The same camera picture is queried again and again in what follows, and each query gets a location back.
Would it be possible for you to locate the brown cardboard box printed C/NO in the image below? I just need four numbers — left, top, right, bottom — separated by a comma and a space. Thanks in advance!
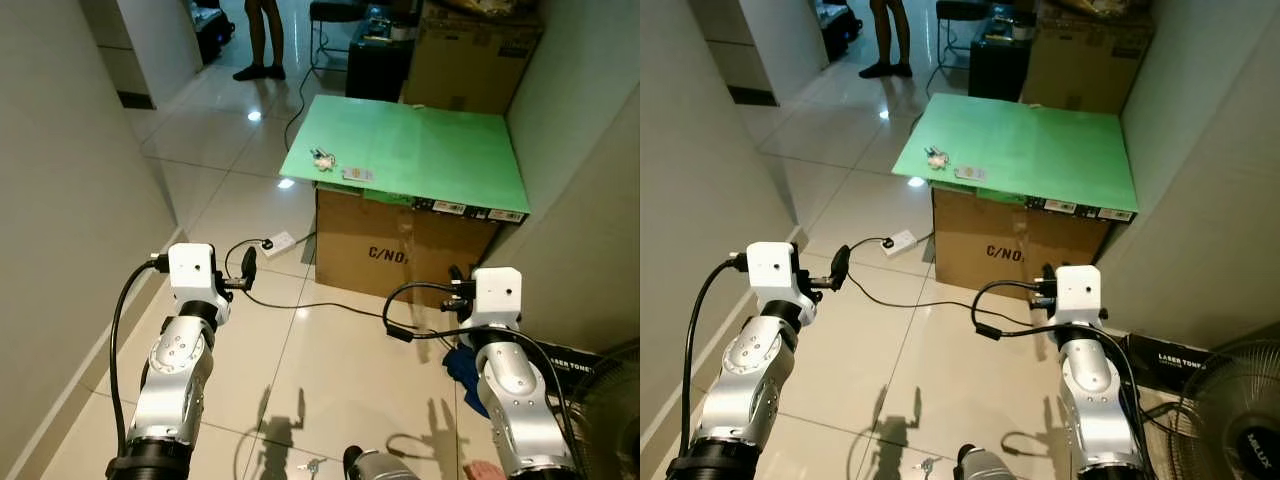
315, 185, 529, 306
932, 187, 1138, 301

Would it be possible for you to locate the blue cloth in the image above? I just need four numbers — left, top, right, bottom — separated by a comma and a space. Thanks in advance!
443, 343, 493, 419

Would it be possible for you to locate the green board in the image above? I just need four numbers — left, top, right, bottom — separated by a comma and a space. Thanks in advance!
279, 94, 532, 215
892, 93, 1139, 216

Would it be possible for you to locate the black laser toner box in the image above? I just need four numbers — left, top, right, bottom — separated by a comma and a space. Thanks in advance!
540, 342, 611, 386
1125, 333, 1236, 401

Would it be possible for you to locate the grey robot leg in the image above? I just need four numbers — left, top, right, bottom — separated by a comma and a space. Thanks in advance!
955, 443, 1016, 480
343, 445, 421, 480

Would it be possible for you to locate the black standing fan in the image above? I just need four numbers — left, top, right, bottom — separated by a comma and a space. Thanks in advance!
1165, 340, 1280, 480
570, 340, 641, 480

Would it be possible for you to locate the large plain brown cardboard box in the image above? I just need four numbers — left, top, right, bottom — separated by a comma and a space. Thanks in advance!
1020, 5, 1156, 114
400, 5, 546, 116

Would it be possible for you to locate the black cabinet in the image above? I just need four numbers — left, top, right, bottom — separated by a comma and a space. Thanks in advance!
968, 30, 1031, 101
346, 30, 416, 103

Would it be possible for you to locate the person with bare legs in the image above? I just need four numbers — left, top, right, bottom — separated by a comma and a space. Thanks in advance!
858, 0, 915, 79
232, 0, 288, 82

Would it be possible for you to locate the black bag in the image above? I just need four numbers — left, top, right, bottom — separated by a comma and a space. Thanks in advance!
190, 0, 236, 66
818, 0, 863, 61

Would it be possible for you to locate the black chair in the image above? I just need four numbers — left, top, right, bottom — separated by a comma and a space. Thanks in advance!
308, 0, 366, 76
935, 0, 991, 71

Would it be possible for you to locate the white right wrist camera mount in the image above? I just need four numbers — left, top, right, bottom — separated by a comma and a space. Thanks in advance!
460, 267, 524, 336
1050, 265, 1104, 336

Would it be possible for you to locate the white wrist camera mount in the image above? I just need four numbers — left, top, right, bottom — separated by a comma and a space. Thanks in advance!
745, 241, 821, 327
1050, 265, 1104, 336
460, 267, 524, 336
166, 241, 234, 327

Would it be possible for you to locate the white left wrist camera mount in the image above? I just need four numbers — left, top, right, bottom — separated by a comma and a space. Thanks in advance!
166, 241, 234, 327
745, 241, 821, 327

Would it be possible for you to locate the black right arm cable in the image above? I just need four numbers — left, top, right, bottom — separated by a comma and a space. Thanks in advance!
383, 282, 586, 476
972, 280, 1146, 471

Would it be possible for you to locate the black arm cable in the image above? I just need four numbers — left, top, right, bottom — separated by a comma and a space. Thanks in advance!
383, 282, 586, 476
108, 255, 171, 461
972, 280, 1146, 471
683, 255, 749, 456

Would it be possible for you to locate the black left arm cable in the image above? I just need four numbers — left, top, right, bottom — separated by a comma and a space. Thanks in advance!
683, 255, 749, 456
108, 255, 171, 461

